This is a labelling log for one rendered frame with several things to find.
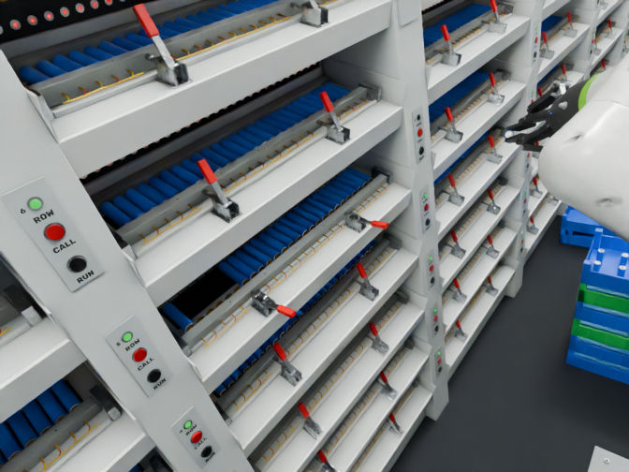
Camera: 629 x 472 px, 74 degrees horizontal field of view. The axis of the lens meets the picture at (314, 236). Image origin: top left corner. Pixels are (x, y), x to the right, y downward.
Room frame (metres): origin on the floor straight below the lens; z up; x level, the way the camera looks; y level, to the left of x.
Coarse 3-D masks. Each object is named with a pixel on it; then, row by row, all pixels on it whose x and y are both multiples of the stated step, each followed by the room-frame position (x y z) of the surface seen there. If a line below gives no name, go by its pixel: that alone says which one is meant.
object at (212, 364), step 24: (360, 168) 0.92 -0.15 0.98; (384, 168) 0.87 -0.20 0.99; (408, 192) 0.81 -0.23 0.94; (384, 216) 0.75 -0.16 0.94; (336, 240) 0.69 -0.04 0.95; (360, 240) 0.69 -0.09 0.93; (216, 264) 0.66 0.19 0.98; (312, 264) 0.63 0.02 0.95; (336, 264) 0.64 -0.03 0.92; (288, 288) 0.58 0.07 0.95; (312, 288) 0.60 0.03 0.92; (240, 336) 0.50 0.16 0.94; (264, 336) 0.52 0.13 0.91; (192, 360) 0.47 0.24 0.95; (216, 360) 0.46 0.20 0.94; (240, 360) 0.48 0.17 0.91; (216, 384) 0.45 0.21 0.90
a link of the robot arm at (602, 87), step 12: (624, 60) 0.51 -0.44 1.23; (612, 72) 0.51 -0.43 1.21; (624, 72) 0.48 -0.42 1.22; (588, 84) 0.57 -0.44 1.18; (600, 84) 0.53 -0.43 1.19; (612, 84) 0.48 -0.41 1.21; (624, 84) 0.47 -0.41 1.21; (588, 96) 0.55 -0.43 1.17; (600, 96) 0.48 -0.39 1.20; (612, 96) 0.46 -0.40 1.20; (624, 96) 0.45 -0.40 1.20
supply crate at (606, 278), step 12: (600, 240) 1.01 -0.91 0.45; (612, 240) 1.00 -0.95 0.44; (612, 252) 0.99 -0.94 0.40; (624, 252) 0.97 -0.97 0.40; (588, 264) 0.89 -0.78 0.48; (612, 264) 0.93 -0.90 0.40; (588, 276) 0.89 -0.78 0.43; (600, 276) 0.86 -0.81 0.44; (612, 276) 0.84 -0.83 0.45; (624, 276) 0.87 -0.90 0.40; (612, 288) 0.84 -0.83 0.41; (624, 288) 0.82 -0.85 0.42
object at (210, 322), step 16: (384, 176) 0.84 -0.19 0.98; (368, 192) 0.79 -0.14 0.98; (384, 192) 0.81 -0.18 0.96; (352, 208) 0.76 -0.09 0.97; (320, 224) 0.71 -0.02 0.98; (336, 224) 0.72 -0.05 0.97; (304, 240) 0.67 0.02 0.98; (288, 256) 0.63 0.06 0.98; (272, 272) 0.60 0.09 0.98; (240, 288) 0.57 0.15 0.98; (256, 288) 0.58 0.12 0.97; (272, 288) 0.58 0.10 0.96; (224, 304) 0.54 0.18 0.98; (240, 304) 0.55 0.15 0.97; (208, 320) 0.52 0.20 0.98; (192, 336) 0.49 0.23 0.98
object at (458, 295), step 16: (512, 224) 1.28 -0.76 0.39; (496, 240) 1.24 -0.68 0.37; (512, 240) 1.23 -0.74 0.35; (480, 256) 1.17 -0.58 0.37; (496, 256) 1.15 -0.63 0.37; (464, 272) 1.10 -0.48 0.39; (480, 272) 1.10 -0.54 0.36; (448, 288) 1.03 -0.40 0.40; (464, 288) 1.04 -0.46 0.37; (448, 304) 0.98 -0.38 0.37; (464, 304) 0.97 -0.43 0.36; (448, 320) 0.92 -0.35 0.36
